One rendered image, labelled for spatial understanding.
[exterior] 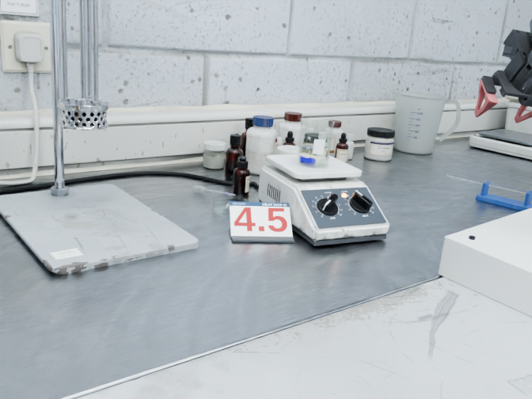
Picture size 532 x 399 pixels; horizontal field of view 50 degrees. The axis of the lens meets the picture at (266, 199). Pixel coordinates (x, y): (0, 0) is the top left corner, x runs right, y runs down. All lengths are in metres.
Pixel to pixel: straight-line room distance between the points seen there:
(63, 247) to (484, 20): 1.54
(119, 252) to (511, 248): 0.48
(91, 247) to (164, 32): 0.58
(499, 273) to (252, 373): 0.34
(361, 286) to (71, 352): 0.35
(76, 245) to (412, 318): 0.42
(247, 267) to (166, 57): 0.60
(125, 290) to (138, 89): 0.61
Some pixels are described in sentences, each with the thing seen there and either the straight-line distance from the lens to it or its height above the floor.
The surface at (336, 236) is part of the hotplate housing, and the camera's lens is 0.82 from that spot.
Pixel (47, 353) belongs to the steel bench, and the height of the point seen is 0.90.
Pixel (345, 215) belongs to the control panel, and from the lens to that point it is 0.84.
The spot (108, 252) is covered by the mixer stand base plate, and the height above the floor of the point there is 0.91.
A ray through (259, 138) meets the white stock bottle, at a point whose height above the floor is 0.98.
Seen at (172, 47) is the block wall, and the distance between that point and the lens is 1.22.
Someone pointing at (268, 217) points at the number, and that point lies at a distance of 0.84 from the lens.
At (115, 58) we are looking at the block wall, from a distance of 1.17.
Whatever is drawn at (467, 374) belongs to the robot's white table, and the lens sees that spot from 0.59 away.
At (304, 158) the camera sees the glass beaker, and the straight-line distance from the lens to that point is 0.88.
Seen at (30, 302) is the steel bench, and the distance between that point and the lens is 0.65.
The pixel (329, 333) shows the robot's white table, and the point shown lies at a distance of 0.60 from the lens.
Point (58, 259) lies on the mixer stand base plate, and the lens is 0.72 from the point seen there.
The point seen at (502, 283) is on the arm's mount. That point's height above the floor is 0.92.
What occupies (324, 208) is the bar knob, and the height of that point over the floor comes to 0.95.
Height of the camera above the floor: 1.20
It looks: 17 degrees down
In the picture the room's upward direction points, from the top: 5 degrees clockwise
